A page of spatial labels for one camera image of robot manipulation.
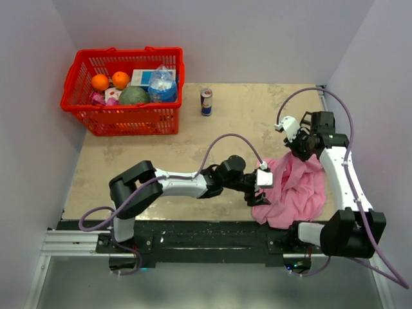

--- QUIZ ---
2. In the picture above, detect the pink t-shirt garment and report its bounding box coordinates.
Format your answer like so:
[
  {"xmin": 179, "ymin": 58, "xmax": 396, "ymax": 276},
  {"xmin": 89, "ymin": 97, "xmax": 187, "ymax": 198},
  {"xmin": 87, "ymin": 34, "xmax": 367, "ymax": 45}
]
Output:
[{"xmin": 252, "ymin": 152, "xmax": 326, "ymax": 229}]

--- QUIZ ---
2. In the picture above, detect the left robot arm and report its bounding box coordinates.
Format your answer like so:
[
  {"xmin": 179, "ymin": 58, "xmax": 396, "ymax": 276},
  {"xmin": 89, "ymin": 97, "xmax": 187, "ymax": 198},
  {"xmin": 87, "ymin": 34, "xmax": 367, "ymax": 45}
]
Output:
[{"xmin": 109, "ymin": 155, "xmax": 274, "ymax": 252}]

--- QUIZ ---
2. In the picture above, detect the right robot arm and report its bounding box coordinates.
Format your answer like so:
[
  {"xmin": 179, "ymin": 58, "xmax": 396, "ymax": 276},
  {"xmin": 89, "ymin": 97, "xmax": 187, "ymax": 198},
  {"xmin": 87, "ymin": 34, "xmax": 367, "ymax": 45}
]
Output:
[{"xmin": 276, "ymin": 111, "xmax": 386, "ymax": 259}]

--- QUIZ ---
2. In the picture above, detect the energy drink can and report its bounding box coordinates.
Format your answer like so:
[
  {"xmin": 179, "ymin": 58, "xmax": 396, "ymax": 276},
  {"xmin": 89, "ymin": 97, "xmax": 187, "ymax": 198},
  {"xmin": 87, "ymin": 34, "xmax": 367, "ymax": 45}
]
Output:
[{"xmin": 200, "ymin": 88, "xmax": 212, "ymax": 116}]

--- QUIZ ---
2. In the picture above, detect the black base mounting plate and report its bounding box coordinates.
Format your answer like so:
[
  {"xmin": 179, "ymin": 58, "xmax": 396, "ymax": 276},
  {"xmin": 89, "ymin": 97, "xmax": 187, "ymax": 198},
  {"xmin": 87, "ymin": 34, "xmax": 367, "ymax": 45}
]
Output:
[{"xmin": 95, "ymin": 220, "xmax": 324, "ymax": 270}]

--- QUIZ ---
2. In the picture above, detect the red plastic shopping basket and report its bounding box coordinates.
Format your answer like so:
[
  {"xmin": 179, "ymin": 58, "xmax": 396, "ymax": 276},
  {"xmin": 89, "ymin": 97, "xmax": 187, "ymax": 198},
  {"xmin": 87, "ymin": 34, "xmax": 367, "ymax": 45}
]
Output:
[{"xmin": 60, "ymin": 46, "xmax": 185, "ymax": 136}]

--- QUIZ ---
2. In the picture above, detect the blue plastic bag pack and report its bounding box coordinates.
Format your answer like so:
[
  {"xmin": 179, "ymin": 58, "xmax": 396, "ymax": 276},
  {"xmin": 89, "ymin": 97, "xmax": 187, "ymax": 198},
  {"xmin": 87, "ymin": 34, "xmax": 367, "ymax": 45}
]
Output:
[{"xmin": 147, "ymin": 65, "xmax": 178, "ymax": 103}]

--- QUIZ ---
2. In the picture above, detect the green melon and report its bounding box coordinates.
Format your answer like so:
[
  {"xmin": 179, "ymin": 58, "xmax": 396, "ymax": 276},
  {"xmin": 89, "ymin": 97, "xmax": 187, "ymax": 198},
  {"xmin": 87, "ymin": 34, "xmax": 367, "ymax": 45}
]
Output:
[{"xmin": 118, "ymin": 86, "xmax": 150, "ymax": 106}]

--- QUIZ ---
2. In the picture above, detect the white blue carton box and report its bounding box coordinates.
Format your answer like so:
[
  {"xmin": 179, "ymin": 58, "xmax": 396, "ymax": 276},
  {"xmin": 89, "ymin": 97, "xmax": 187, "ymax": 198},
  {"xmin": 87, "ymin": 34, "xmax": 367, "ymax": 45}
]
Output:
[{"xmin": 128, "ymin": 69, "xmax": 177, "ymax": 91}]

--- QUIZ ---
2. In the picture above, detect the white red small package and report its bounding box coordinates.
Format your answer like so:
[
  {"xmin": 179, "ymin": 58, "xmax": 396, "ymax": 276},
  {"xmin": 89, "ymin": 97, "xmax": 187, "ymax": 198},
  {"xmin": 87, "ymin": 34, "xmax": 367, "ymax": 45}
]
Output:
[{"xmin": 104, "ymin": 87, "xmax": 122, "ymax": 106}]

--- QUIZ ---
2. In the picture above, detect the right orange fruit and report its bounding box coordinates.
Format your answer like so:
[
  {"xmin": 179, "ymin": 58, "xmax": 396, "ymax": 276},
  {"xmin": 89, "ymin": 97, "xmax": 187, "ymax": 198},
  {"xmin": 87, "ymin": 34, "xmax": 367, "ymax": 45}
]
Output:
[{"xmin": 111, "ymin": 71, "xmax": 131, "ymax": 89}]

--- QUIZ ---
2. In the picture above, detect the orange fruit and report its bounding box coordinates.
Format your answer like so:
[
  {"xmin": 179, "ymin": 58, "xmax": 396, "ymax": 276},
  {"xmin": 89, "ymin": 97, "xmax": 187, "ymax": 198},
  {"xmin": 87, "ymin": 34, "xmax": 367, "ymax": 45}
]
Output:
[
  {"xmin": 111, "ymin": 71, "xmax": 131, "ymax": 89},
  {"xmin": 91, "ymin": 74, "xmax": 110, "ymax": 91}
]

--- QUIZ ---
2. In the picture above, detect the pink snack packet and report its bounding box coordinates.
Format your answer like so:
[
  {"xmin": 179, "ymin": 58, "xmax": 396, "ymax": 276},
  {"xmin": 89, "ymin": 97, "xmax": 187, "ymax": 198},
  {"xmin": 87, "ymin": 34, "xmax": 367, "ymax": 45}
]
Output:
[{"xmin": 90, "ymin": 91, "xmax": 106, "ymax": 106}]

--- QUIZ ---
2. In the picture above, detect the left orange fruit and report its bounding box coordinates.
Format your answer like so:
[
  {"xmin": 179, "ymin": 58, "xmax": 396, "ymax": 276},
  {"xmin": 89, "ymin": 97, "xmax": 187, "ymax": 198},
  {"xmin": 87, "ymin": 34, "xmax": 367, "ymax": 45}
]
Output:
[{"xmin": 91, "ymin": 74, "xmax": 110, "ymax": 91}]

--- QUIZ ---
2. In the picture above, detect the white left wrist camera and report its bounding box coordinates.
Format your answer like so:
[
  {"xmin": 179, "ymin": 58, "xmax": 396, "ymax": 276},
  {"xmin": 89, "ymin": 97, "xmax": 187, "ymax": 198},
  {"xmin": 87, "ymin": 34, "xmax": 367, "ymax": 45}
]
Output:
[{"xmin": 256, "ymin": 161, "xmax": 274, "ymax": 189}]

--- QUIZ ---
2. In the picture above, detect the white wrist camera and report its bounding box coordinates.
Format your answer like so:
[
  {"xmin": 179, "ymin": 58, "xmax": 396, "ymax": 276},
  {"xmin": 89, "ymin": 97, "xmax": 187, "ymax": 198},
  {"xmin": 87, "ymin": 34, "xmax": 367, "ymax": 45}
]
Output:
[
  {"xmin": 256, "ymin": 161, "xmax": 274, "ymax": 189},
  {"xmin": 274, "ymin": 116, "xmax": 301, "ymax": 142}
]

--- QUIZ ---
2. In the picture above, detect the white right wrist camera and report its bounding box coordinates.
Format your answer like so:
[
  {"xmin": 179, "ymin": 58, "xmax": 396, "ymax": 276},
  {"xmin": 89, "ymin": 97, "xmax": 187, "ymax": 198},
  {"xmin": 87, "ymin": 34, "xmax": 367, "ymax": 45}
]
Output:
[{"xmin": 274, "ymin": 116, "xmax": 301, "ymax": 142}]

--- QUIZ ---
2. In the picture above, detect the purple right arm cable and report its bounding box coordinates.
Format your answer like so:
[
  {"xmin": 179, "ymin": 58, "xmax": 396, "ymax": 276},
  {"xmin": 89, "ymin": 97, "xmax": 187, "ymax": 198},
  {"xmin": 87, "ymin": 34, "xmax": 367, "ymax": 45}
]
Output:
[{"xmin": 277, "ymin": 87, "xmax": 408, "ymax": 290}]

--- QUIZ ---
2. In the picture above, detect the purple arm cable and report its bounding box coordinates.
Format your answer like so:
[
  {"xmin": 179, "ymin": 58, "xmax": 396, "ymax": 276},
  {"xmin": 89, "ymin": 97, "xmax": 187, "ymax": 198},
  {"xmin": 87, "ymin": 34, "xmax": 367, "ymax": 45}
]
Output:
[
  {"xmin": 78, "ymin": 134, "xmax": 263, "ymax": 276},
  {"xmin": 277, "ymin": 87, "xmax": 408, "ymax": 290}
]

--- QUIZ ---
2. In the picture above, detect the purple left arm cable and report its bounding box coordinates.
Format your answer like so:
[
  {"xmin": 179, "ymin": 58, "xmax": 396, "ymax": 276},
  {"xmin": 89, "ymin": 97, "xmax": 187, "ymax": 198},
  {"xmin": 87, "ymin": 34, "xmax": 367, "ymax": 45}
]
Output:
[{"xmin": 78, "ymin": 134, "xmax": 263, "ymax": 276}]

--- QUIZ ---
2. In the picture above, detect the aluminium rail frame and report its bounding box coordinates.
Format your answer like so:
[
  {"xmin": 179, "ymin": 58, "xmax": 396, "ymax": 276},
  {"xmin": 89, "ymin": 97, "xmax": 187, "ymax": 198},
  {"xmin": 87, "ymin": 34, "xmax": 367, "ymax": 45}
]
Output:
[{"xmin": 26, "ymin": 220, "xmax": 391, "ymax": 308}]

